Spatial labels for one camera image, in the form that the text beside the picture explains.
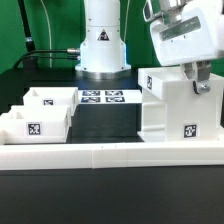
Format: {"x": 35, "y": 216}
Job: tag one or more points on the white fiducial marker sheet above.
{"x": 109, "y": 96}

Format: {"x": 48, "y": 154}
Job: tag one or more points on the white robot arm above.
{"x": 102, "y": 51}

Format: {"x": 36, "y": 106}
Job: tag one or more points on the black pole with clamp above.
{"x": 29, "y": 63}

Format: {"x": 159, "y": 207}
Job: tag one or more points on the white drawer cabinet frame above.
{"x": 172, "y": 111}

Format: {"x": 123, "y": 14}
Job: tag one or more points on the white drawer box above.
{"x": 31, "y": 125}
{"x": 42, "y": 96}

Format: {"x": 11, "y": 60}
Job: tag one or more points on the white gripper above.
{"x": 186, "y": 31}

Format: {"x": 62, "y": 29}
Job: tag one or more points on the white U-shaped border fence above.
{"x": 110, "y": 155}

